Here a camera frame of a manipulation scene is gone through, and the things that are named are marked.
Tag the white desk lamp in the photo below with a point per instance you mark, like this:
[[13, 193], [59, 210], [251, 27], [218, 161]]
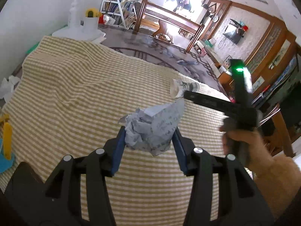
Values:
[[74, 11]]

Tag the yellow ornament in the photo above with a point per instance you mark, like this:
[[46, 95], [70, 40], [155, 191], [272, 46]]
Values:
[[92, 13]]

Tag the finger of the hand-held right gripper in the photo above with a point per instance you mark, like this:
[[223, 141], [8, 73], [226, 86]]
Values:
[[207, 102]]

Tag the yellow striped table cloth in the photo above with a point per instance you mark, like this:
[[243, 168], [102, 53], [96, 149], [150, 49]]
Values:
[[70, 87]]

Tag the person's right hand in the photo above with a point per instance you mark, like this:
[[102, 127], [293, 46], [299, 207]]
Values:
[[256, 148]]

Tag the white book rack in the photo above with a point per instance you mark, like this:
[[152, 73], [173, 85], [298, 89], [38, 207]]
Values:
[[112, 2]]

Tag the grey paper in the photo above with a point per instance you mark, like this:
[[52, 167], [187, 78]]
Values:
[[155, 127]]

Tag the blue card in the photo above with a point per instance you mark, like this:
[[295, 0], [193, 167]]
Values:
[[4, 163]]

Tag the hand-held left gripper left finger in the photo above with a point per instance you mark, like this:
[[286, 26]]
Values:
[[118, 150]]

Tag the white pen holder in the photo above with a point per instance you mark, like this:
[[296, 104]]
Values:
[[90, 24]]

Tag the hanging clothes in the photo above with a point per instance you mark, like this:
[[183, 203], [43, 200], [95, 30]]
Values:
[[180, 3]]

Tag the wooden dining chair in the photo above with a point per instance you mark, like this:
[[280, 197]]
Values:
[[169, 18]]

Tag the carved wooden chair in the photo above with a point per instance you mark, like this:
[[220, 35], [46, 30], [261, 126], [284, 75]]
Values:
[[282, 131]]

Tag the low television cabinet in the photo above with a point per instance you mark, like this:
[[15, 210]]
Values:
[[209, 51]]

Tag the round wall clock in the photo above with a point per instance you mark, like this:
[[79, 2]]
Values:
[[215, 18]]

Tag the colourful wall chart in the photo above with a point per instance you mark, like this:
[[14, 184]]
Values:
[[284, 73]]

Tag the wall shelf with items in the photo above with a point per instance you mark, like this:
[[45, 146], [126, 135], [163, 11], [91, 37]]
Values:
[[239, 24]]

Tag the crumpled white tissue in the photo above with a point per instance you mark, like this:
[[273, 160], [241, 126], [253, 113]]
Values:
[[8, 87]]

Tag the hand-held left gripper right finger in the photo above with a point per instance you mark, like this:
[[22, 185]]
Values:
[[180, 150]]

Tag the person's right forearm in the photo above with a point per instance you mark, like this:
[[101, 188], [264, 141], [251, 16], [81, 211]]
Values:
[[277, 181]]

